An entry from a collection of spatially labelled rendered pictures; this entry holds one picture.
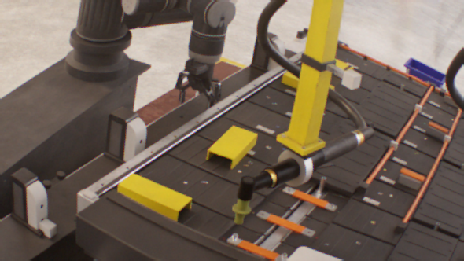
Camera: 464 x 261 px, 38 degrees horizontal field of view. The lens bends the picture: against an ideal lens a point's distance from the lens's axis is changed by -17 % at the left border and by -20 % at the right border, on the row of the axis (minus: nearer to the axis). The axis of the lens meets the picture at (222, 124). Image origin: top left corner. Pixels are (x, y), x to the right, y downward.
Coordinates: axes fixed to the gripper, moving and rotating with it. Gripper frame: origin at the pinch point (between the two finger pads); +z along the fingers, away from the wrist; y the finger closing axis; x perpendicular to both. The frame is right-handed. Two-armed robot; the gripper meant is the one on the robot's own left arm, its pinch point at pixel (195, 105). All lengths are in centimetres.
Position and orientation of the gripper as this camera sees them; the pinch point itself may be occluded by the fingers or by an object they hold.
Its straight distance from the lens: 253.7
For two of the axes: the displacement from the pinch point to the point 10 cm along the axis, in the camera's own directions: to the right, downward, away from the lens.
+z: -1.6, 8.8, 4.5
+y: -9.0, -3.2, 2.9
